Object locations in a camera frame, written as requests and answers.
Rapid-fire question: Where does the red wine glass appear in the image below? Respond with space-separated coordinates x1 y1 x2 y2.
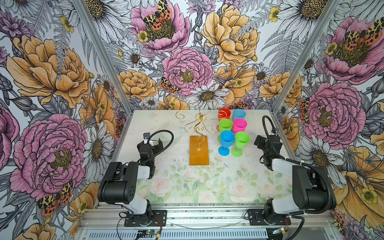
218 108 231 120

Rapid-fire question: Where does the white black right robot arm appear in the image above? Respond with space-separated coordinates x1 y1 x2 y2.
254 135 337 225

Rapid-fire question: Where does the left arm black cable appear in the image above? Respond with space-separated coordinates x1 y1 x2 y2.
139 129 175 166

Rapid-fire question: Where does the light blue wine glass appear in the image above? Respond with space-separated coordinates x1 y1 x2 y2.
232 109 246 121

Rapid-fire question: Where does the aluminium corner post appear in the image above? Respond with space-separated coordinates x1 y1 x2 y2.
271 0 341 114
71 0 134 116

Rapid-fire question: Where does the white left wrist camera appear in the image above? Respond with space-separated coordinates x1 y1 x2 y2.
143 133 151 144

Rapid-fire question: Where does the pink wine glass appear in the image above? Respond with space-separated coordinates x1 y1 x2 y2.
233 118 248 134

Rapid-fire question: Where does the wooden rack base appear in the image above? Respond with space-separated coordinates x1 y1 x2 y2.
190 135 210 166

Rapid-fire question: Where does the gold wire glass rack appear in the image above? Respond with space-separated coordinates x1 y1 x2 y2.
176 100 219 151

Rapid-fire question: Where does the green wine glass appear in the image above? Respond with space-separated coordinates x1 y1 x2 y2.
217 119 233 141
231 132 251 158

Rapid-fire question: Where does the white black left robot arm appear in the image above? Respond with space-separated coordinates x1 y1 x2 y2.
98 140 167 227

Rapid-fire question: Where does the right aluminium corner post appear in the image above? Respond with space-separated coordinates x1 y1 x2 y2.
271 0 341 114

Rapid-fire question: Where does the left aluminium corner post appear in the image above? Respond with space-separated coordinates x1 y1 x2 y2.
71 0 134 116

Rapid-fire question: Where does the green circuit board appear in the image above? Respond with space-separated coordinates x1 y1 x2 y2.
135 230 162 240

